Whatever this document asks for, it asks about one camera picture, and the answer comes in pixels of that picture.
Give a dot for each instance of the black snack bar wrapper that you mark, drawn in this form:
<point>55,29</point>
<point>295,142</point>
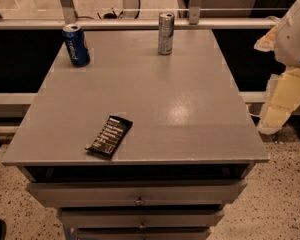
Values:
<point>111,136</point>

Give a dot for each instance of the blue pepsi can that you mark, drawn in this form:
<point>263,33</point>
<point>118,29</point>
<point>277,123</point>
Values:
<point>76,46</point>

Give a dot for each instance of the silver redbull can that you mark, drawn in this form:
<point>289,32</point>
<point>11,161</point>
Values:
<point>166,33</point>

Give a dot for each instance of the metal railing frame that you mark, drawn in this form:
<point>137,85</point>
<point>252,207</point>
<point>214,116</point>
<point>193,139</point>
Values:
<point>54,14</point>

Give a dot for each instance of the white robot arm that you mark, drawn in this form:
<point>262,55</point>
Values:
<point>287,42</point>

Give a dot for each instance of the grey drawer cabinet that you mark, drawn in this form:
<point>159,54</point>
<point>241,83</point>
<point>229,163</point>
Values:
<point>186,156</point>

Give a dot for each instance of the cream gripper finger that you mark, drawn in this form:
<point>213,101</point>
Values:
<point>282,101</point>
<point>266,42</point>

